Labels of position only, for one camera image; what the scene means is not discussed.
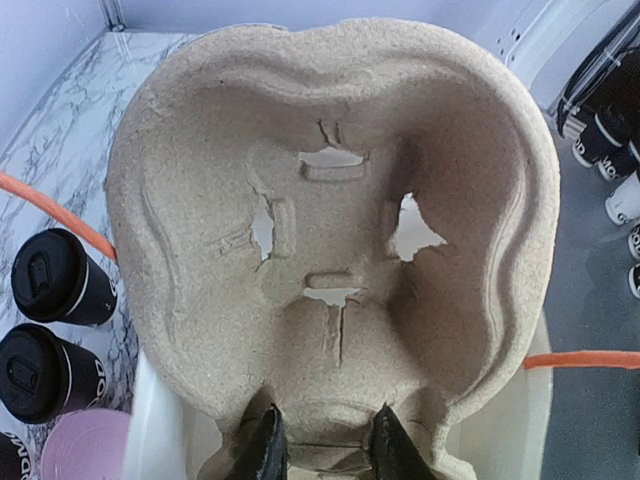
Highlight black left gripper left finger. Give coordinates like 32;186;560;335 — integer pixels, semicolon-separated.
229;404;288;480

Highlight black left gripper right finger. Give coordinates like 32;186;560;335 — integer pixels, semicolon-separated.
369;404;436;480

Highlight cream bear paper bag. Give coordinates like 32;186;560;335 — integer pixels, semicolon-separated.
0;172;640;480

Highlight black paper coffee cup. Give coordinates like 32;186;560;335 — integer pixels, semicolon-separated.
1;323;107;424

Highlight brown cardboard cup carrier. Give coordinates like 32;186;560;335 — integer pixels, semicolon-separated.
105;19;560;479

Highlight pink round plate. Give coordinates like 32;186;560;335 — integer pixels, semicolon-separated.
40;408;131;480

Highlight black cup holding straws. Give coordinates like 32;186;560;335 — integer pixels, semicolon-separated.
0;432;33;480

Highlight background paper cups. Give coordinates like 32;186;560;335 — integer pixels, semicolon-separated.
554;49;640;301

